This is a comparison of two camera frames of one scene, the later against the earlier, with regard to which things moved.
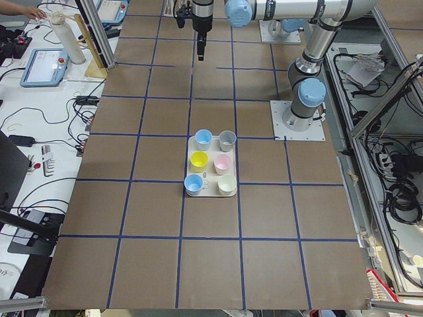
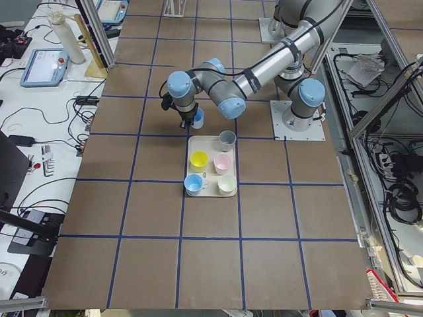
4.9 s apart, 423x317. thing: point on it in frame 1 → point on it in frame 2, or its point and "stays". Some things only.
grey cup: x=227 y=139 stays
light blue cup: x=203 y=139 → x=199 y=119
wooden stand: x=96 y=68 stays
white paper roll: x=67 y=39 stays
